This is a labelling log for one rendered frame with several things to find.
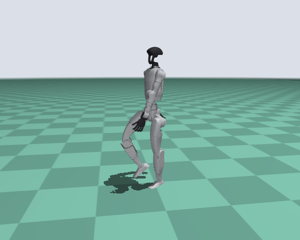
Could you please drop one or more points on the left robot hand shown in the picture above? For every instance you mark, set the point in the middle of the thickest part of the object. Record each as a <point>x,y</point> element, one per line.
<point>140,123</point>

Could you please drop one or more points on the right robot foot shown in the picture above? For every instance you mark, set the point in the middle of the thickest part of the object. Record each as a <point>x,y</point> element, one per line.
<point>142,169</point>

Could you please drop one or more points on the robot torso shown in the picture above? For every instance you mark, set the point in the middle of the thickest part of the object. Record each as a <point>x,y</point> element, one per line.
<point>149,78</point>

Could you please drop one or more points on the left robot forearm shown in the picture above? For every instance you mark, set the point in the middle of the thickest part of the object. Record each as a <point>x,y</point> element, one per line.
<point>149,103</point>

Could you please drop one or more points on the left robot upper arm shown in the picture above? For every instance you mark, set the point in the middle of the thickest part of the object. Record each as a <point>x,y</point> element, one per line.
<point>159,77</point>

